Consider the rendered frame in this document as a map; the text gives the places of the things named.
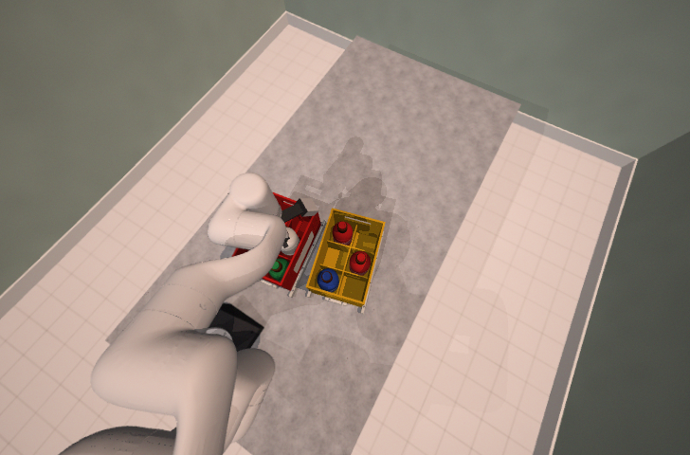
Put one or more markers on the green bottle with pale green label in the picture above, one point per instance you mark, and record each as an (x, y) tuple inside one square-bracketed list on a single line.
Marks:
[(278, 269)]

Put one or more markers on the red bottle with pale label band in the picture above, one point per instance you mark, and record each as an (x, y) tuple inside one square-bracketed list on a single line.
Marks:
[(360, 263)]

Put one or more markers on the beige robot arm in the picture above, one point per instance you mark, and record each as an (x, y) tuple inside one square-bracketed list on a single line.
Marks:
[(160, 363)]

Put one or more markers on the olive-brown crate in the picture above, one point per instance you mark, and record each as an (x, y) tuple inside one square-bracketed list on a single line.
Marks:
[(353, 288)]

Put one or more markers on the blue bottle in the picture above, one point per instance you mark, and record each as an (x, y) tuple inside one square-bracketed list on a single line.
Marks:
[(328, 280)]

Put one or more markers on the dark red crate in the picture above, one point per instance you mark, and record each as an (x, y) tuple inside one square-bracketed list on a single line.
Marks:
[(307, 229)]

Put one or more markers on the white bottle with grey label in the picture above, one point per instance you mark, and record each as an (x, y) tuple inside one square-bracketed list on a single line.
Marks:
[(293, 242)]

